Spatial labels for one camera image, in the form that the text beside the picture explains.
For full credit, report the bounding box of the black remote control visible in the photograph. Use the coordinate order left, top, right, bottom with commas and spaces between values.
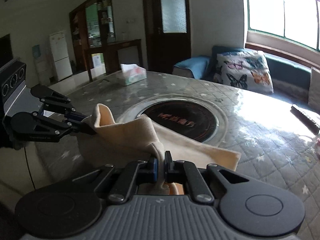
291, 104, 320, 134

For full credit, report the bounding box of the dark teal sofa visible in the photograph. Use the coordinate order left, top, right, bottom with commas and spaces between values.
173, 45, 320, 105

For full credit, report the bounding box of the black cable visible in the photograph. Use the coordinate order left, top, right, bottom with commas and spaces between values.
24, 144, 36, 189

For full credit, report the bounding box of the white refrigerator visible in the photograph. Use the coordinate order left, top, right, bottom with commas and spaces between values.
49, 31, 73, 82

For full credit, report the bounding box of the round black inset cooktop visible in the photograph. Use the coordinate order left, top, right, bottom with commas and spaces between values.
116, 94, 228, 147

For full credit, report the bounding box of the butterfly print pillow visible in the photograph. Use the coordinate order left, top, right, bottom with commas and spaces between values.
215, 50, 274, 95

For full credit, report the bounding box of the dark wooden console table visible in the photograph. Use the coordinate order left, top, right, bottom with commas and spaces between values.
84, 39, 142, 82

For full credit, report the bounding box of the green and white poster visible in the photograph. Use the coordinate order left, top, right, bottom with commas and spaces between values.
91, 53, 104, 69

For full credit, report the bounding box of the beige pillow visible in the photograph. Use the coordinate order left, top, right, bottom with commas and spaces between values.
307, 67, 320, 108

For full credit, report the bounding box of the dark wooden glass door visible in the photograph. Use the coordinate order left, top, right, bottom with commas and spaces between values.
142, 0, 192, 72

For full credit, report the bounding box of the water dispenser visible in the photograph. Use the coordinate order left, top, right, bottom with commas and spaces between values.
32, 44, 48, 85

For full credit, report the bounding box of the cream sweatshirt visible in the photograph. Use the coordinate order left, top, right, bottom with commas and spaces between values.
77, 103, 242, 197

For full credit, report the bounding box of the dark wooden display cabinet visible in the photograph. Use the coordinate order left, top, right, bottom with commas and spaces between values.
69, 0, 116, 79

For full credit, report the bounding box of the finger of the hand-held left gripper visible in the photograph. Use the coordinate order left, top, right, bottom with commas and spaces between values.
30, 84, 89, 122
10, 112, 98, 142

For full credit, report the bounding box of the green framed window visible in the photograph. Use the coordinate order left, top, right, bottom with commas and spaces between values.
244, 0, 320, 50

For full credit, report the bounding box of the tissue box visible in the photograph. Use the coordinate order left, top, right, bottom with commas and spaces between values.
120, 64, 147, 86

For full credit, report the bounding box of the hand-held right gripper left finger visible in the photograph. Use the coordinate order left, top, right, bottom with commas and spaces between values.
72, 156, 159, 204

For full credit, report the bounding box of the dark wall screen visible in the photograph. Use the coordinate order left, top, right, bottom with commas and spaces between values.
0, 34, 13, 67

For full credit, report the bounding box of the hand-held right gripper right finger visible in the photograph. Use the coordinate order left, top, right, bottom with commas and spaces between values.
164, 151, 250, 203

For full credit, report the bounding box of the blue sofa cushion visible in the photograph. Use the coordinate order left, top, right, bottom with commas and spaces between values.
173, 55, 212, 78

